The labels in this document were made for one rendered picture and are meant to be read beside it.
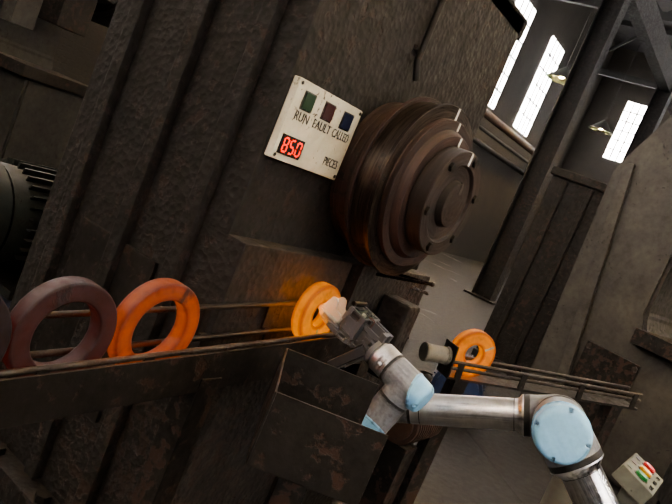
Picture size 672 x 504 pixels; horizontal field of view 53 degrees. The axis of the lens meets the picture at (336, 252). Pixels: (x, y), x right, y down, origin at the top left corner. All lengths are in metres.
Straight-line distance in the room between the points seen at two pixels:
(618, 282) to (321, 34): 3.16
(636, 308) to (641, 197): 0.66
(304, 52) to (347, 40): 0.14
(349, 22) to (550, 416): 0.95
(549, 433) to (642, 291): 2.88
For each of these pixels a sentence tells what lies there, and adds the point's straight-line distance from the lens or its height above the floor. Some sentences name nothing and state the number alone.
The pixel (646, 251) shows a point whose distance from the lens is 4.35.
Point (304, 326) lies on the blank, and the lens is 1.64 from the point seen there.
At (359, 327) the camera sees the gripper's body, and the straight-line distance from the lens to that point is 1.58.
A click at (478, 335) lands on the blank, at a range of 2.21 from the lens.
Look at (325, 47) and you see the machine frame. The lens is 1.55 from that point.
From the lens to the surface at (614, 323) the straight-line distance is 4.35.
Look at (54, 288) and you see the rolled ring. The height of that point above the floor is 0.77.
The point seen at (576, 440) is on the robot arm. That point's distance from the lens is 1.49.
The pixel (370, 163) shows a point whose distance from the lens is 1.62.
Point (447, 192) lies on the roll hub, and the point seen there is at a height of 1.14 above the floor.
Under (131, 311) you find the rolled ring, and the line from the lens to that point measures 1.21.
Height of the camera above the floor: 1.11
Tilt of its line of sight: 7 degrees down
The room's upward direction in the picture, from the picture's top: 23 degrees clockwise
